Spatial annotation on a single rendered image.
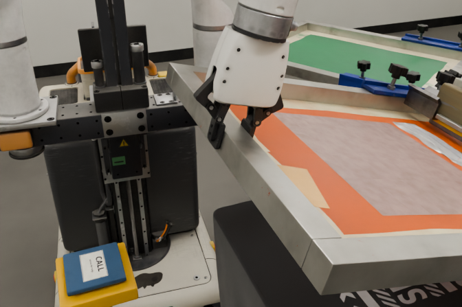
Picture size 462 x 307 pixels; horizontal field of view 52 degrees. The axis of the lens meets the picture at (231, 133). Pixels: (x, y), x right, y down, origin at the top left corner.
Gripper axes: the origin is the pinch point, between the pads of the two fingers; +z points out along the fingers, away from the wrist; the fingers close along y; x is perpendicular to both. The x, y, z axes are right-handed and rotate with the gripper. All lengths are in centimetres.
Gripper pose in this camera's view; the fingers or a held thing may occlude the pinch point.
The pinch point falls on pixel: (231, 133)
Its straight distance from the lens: 68.5
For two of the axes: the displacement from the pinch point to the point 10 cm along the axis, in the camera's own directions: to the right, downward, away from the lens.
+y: -9.0, -0.6, -4.4
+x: 3.6, 4.5, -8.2
